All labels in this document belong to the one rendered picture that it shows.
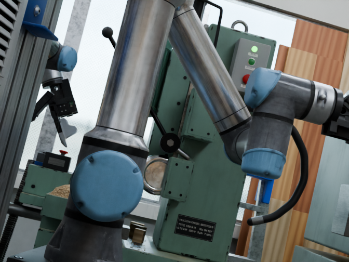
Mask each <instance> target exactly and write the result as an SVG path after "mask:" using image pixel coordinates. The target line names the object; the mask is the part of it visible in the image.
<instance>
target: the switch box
mask: <svg viewBox="0 0 349 262"><path fill-rule="evenodd" d="M252 46H256V47H257V48H258V51H257V52H256V53H253V52H252V51H251V48H252ZM270 50H271V46H270V45H265V44H262V43H258V42H254V41H250V40H247V39H244V38H240V39H239V40H238V41H237V42H236V44H235V48H234V53H233V57H232V62H231V66H230V70H229V75H230V77H231V79H232V81H233V82H234V84H235V86H236V88H237V90H238V92H239V94H240V95H243V96H244V95H245V88H243V87H241V84H243V85H246V84H245V83H244V82H243V77H244V75H246V74H249V75H250V74H251V73H252V72H253V71H252V70H249V69H245V66H249V67H253V68H255V69H256V68H266V66H267V62H268V59H269V55H270ZM248 53H253V54H257V55H258V57H253V56H250V55H248ZM249 58H253V59H254V60H255V61H256V62H255V64H254V65H253V66H250V65H249V64H248V59H249Z"/></svg>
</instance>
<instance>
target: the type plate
mask: <svg viewBox="0 0 349 262"><path fill-rule="evenodd" d="M215 228H216V222H211V221H207V220H203V219H198V218H194V217H190V216H185V215H181V214H179V215H178V219H177V223H176V227H175V230H174V233H175V234H179V235H184V236H187V237H191V238H196V239H200V240H204V241H209V242H212V239H213V235H214V231H215Z"/></svg>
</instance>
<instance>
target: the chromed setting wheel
mask: <svg viewBox="0 0 349 262"><path fill-rule="evenodd" d="M168 161H169V157H167V156H165V155H162V154H154V155H151V156H148V157H147V162H146V166H145V170H144V174H143V190H144V191H146V192H147V193H149V194H152V195H160V194H161V191H162V186H163V182H164V178H165V173H166V169H167V165H168Z"/></svg>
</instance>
